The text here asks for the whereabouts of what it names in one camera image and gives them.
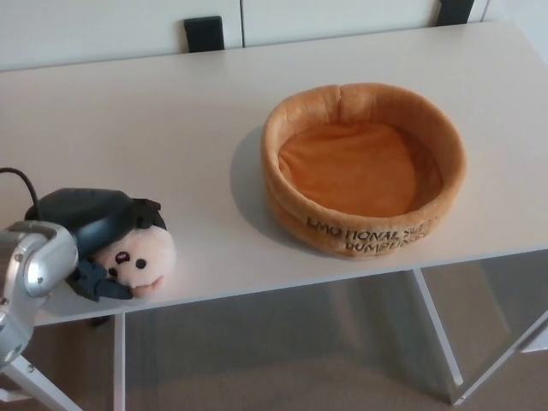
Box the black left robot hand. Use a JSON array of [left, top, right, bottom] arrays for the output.
[[25, 187, 169, 303]]

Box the pink plush dumpling toy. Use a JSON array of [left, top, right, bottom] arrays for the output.
[[94, 225, 179, 300]]

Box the orange round plush basket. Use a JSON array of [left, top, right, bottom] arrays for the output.
[[259, 83, 468, 261]]

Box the white cabinet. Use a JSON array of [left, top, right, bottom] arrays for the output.
[[0, 0, 548, 74]]

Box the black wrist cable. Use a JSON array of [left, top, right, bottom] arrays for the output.
[[0, 167, 42, 206]]

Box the white table left leg frame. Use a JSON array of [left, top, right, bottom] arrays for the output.
[[0, 311, 127, 411]]

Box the white table leg frame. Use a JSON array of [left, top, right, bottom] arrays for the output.
[[402, 247, 548, 406], [0, 311, 127, 411]]

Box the black wall bracket left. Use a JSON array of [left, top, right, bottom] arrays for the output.
[[183, 15, 225, 54]]

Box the black wall bracket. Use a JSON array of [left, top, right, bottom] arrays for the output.
[[436, 0, 474, 26], [183, 15, 225, 54]]

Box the white table right leg frame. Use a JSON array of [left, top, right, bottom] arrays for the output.
[[402, 247, 548, 406]]

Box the black wall bracket right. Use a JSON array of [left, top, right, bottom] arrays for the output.
[[436, 0, 474, 26]]

